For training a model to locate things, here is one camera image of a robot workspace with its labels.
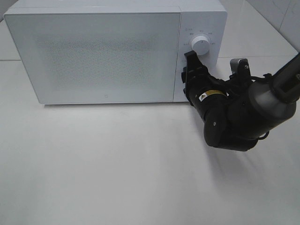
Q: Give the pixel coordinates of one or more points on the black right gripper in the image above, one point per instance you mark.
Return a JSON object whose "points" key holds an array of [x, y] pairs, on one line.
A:
{"points": [[195, 76]]}

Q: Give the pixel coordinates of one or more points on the white microwave door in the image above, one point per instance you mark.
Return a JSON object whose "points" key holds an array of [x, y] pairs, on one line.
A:
{"points": [[98, 58]]}

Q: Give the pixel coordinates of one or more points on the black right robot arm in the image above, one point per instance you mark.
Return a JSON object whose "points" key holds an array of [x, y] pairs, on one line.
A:
{"points": [[242, 110]]}

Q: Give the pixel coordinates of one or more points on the upper white power knob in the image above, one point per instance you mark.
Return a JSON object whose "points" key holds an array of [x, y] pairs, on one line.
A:
{"points": [[200, 44]]}

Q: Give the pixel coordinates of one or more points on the white microwave oven body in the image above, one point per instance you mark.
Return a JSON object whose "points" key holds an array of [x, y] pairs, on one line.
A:
{"points": [[197, 17]]}

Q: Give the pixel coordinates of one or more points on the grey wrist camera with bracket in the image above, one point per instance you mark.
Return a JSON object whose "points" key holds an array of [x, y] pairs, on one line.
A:
{"points": [[240, 69]]}

